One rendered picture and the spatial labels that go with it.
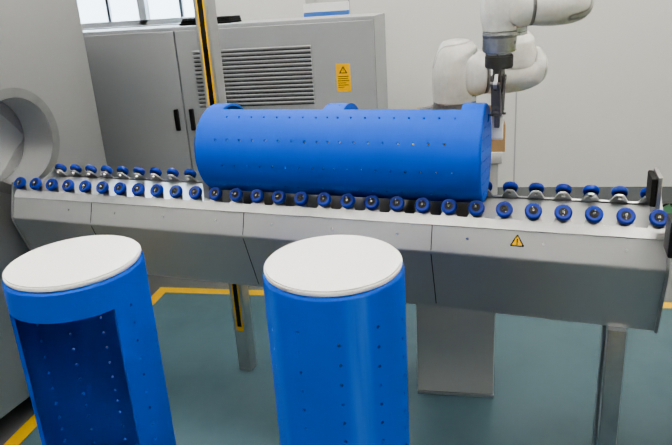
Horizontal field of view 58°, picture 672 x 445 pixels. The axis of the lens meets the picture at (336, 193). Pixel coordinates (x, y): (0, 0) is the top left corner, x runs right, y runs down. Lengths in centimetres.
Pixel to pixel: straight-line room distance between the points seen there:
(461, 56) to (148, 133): 203
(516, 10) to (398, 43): 278
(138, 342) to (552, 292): 109
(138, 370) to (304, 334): 43
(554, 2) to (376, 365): 103
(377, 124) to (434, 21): 274
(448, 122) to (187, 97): 206
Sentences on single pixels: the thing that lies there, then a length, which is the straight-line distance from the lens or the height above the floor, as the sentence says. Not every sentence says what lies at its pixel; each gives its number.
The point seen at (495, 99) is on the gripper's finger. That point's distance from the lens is 171.
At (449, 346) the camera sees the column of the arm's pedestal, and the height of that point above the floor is 22.
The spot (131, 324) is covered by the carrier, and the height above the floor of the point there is 91.
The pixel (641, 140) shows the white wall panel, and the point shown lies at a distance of 469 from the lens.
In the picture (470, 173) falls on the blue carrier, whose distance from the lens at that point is 165.
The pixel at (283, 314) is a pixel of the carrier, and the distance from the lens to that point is 116.
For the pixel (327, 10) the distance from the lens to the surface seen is 335.
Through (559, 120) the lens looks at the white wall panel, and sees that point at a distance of 454.
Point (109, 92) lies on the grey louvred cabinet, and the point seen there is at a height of 111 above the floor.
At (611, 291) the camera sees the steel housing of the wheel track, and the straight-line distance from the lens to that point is 178.
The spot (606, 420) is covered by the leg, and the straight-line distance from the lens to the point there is 202.
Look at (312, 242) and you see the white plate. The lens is 131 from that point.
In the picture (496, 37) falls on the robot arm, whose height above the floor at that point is 141.
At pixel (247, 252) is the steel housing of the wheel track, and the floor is 77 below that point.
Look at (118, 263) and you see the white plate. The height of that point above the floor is 104.
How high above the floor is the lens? 153
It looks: 18 degrees down
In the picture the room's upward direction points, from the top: 4 degrees counter-clockwise
